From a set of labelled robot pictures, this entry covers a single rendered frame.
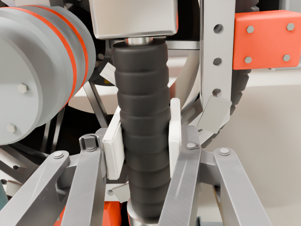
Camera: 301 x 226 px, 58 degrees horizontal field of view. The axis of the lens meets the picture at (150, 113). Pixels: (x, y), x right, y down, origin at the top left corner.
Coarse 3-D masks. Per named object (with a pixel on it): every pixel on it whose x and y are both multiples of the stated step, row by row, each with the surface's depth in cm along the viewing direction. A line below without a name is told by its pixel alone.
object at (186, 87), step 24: (0, 0) 47; (72, 0) 46; (192, 0) 58; (96, 48) 53; (168, 48) 48; (192, 48) 48; (96, 72) 51; (192, 72) 54; (96, 96) 53; (192, 96) 49; (72, 120) 72; (96, 120) 74; (24, 144) 57; (48, 144) 59; (72, 144) 62
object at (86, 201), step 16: (80, 144) 16; (96, 144) 17; (80, 160) 15; (96, 160) 15; (80, 176) 14; (96, 176) 14; (80, 192) 13; (96, 192) 13; (80, 208) 12; (96, 208) 13; (64, 224) 11; (80, 224) 11; (96, 224) 12
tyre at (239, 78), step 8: (240, 0) 42; (248, 0) 42; (256, 0) 42; (240, 8) 42; (248, 8) 42; (256, 8) 43; (232, 72) 46; (240, 72) 46; (248, 72) 47; (232, 80) 47; (240, 80) 47; (232, 88) 48; (240, 88) 48; (232, 96) 48; (240, 96) 49; (232, 104) 49; (232, 112) 50; (8, 144) 57; (208, 144) 54; (24, 152) 58; (32, 160) 58; (40, 160) 58
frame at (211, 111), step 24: (216, 0) 35; (216, 24) 36; (216, 48) 37; (216, 72) 38; (216, 96) 40; (192, 120) 42; (216, 120) 41; (0, 168) 49; (24, 168) 53; (120, 192) 48
